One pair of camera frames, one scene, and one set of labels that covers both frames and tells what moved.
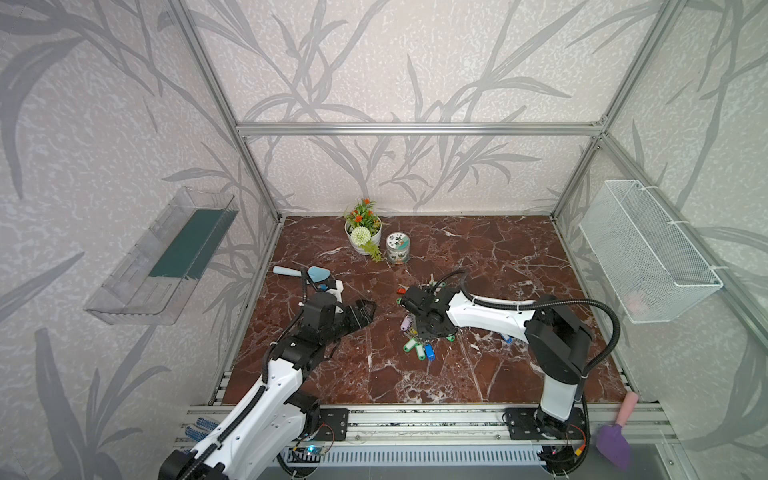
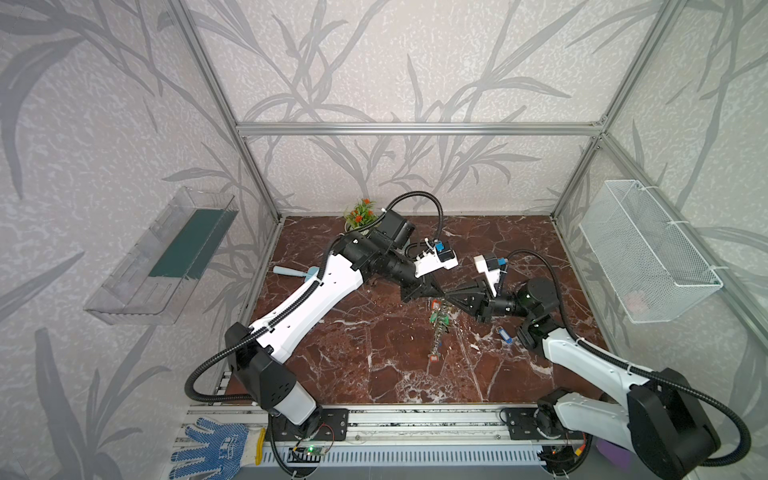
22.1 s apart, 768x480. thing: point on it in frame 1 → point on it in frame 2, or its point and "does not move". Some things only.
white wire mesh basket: x=649 y=264 does not move
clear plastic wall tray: x=153 y=285 does not move
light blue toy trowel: x=314 y=273 does not move
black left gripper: x=346 y=318 → x=414 y=285
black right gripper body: x=420 y=309 → x=482 y=303
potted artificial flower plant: x=363 y=228 does not move
